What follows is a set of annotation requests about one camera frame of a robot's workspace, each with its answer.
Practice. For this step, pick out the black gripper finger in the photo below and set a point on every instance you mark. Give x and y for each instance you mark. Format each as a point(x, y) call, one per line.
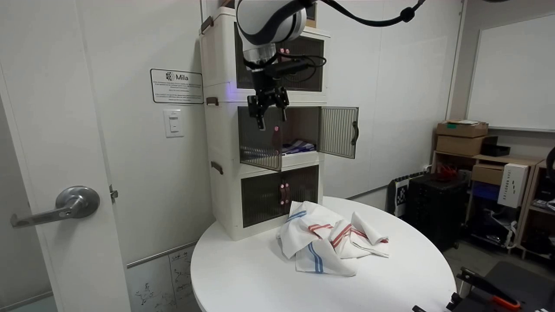
point(283, 112)
point(258, 118)

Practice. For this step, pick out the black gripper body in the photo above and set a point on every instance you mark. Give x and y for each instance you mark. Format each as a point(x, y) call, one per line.
point(267, 88)

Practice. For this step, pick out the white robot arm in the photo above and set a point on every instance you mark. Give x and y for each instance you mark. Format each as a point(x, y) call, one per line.
point(260, 26)

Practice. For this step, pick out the blue items inside shelf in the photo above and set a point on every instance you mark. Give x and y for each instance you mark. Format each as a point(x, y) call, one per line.
point(298, 145)

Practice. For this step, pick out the white stacked shelf cabinet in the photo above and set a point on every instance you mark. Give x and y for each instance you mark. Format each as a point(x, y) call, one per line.
point(248, 199)

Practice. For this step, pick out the cardboard box on shelf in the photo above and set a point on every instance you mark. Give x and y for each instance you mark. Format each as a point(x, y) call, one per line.
point(460, 137)

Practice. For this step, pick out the white room door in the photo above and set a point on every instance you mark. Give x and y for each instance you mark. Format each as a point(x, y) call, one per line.
point(52, 116)

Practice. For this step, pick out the wooden storage shelf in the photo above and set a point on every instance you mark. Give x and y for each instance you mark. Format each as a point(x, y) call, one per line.
point(496, 196)

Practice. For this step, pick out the white red-striped cloth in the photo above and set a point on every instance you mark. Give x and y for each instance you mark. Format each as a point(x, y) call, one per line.
point(354, 237)

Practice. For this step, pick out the white blue-striped cloth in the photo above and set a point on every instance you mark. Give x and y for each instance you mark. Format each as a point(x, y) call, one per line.
point(305, 239)

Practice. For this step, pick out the black crate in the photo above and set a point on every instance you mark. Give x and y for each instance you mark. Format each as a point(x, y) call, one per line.
point(435, 208)

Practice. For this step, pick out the white product box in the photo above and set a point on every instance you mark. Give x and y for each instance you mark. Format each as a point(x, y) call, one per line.
point(512, 183)

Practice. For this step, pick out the white light switch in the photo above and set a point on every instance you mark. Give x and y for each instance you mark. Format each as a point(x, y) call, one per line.
point(172, 123)

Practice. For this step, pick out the wall sign plaque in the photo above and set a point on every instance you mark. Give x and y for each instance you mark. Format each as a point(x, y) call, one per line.
point(175, 86)

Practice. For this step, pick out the silver door lever handle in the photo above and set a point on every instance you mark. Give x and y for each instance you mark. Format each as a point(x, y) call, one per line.
point(76, 201)

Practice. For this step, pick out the whiteboard on wall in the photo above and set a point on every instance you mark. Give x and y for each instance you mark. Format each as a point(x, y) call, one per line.
point(513, 76)

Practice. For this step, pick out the red-handled tool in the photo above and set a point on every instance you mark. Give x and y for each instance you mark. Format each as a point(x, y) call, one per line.
point(477, 287)

